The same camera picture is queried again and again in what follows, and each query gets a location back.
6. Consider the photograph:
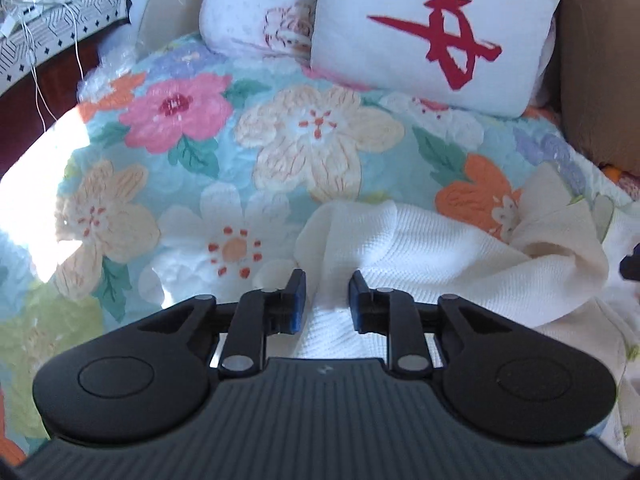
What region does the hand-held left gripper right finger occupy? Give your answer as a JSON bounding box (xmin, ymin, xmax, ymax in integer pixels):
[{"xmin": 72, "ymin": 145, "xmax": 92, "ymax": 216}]
[{"xmin": 347, "ymin": 270, "xmax": 512, "ymax": 380}]

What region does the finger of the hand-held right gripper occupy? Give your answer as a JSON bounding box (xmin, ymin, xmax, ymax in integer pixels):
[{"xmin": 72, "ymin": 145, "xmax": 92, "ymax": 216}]
[{"xmin": 619, "ymin": 242, "xmax": 640, "ymax": 281}]

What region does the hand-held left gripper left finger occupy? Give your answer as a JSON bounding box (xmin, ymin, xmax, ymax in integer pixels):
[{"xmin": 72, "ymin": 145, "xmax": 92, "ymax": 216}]
[{"xmin": 137, "ymin": 269, "xmax": 307, "ymax": 380}]

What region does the cream waffle-knit garment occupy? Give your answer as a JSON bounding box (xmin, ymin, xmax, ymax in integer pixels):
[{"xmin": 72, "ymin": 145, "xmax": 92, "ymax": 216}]
[{"xmin": 252, "ymin": 165, "xmax": 640, "ymax": 463}]

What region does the floral quilt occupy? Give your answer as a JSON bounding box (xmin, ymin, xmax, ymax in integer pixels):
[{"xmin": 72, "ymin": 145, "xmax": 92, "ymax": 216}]
[{"xmin": 0, "ymin": 32, "xmax": 640, "ymax": 461}]

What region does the brown pillow with cloud embroidery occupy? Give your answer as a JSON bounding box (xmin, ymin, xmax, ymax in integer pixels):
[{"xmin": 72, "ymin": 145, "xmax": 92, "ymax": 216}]
[{"xmin": 545, "ymin": 0, "xmax": 640, "ymax": 177}]

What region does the white pillow with red character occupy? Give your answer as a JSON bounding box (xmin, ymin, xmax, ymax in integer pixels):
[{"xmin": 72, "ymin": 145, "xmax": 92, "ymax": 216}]
[{"xmin": 310, "ymin": 0, "xmax": 572, "ymax": 119}]

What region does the pink patterned pillow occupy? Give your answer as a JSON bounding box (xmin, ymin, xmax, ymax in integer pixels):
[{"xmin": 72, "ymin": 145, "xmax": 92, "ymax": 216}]
[{"xmin": 199, "ymin": 0, "xmax": 322, "ymax": 60}]

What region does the clear plastic wrap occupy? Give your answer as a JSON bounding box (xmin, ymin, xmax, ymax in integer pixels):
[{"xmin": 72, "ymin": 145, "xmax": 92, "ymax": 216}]
[{"xmin": 77, "ymin": 42, "xmax": 138, "ymax": 107}]

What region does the beige headboard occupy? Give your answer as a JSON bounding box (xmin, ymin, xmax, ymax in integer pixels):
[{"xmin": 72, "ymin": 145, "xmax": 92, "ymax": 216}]
[{"xmin": 135, "ymin": 0, "xmax": 217, "ymax": 58}]

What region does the side table with patterned cloth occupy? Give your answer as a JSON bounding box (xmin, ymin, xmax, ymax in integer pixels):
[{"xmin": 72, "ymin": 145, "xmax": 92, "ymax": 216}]
[{"xmin": 0, "ymin": 0, "xmax": 133, "ymax": 178}]

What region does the white cable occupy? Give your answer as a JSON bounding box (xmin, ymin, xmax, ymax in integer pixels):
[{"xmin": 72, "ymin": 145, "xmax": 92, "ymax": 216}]
[{"xmin": 20, "ymin": 2, "xmax": 86, "ymax": 133}]

